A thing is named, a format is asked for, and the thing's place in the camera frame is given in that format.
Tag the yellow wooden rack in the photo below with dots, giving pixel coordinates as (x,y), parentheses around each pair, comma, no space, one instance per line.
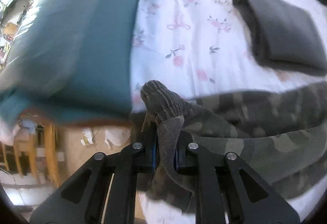
(9,136)

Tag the camouflage pants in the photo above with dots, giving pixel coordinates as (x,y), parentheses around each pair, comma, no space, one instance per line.
(282,136)

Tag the white floral bed sheet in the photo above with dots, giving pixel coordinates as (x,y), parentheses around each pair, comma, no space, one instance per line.
(202,48)

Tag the teal orange bed footboard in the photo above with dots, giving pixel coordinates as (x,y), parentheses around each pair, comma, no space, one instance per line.
(70,63)

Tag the white plastic trash bag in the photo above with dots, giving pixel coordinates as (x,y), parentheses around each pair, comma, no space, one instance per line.
(116,136)

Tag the white snack wrapper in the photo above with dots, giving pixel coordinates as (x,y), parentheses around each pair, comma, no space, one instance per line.
(87,136)

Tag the folded dark grey garment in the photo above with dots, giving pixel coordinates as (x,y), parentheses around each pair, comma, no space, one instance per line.
(283,36)

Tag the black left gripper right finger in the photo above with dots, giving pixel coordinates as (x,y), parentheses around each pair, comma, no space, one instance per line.
(227,189)

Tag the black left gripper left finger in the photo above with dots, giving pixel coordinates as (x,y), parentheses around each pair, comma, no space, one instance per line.
(103,189)

